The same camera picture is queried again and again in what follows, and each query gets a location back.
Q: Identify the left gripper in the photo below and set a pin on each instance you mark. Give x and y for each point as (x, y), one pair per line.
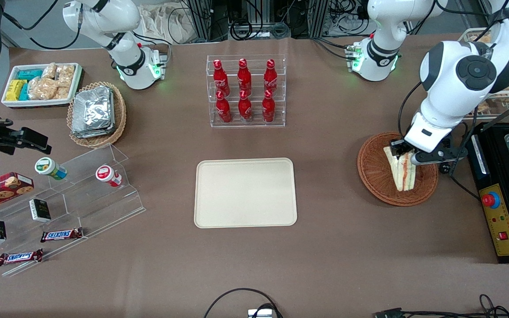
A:
(398, 150)

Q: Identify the triangular sandwich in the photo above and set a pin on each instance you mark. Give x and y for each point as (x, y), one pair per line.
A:
(402, 174)

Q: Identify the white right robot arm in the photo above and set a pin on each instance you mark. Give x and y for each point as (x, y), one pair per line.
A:
(122, 22)

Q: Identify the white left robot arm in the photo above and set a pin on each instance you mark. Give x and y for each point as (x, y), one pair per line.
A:
(453, 75)

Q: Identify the round brown wicker basket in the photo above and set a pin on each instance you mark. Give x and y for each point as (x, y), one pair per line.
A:
(374, 172)

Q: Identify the white rectangular snack tray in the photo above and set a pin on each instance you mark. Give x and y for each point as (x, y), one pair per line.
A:
(9, 103)

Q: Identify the oval tan wicker basket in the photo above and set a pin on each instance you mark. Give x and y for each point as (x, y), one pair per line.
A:
(119, 119)

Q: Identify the beige plastic serving tray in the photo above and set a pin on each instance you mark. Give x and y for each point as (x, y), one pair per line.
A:
(245, 193)

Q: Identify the green lid yogurt cup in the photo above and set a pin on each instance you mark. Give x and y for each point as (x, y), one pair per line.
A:
(47, 167)

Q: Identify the yellow snack packet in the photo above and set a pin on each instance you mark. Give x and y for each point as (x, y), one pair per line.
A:
(14, 89)

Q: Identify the clear puffed rice bag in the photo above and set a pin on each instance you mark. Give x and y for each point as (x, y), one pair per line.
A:
(42, 89)
(49, 70)
(66, 75)

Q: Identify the teal snack packet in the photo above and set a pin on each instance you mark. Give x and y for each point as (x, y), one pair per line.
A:
(29, 74)

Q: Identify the silver foil pack stack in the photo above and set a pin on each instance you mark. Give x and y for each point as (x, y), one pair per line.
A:
(93, 112)

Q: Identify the red lid yogurt cup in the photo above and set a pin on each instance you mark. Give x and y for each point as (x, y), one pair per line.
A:
(105, 173)

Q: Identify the clear acrylic stepped shelf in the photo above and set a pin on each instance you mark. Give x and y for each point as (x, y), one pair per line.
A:
(82, 207)

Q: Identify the red emergency stop button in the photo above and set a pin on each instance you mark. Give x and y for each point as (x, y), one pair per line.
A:
(491, 200)

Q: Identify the brown Snickers bar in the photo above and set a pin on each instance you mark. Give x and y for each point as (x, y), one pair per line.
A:
(61, 235)
(19, 257)

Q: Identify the black machine with yellow panel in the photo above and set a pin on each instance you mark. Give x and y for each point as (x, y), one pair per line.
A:
(508, 221)

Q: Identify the red cola bottle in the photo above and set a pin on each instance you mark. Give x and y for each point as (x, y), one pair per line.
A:
(245, 109)
(268, 109)
(223, 110)
(244, 77)
(220, 78)
(271, 77)

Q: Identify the clear acrylic bottle rack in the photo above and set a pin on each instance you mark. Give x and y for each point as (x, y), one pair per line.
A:
(245, 123)

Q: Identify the white cloth bag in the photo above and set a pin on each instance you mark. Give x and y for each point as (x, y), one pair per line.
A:
(161, 22)

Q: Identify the small silver device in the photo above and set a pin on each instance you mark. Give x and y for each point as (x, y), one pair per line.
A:
(260, 313)

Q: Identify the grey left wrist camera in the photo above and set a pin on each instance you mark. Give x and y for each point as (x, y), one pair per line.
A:
(435, 157)

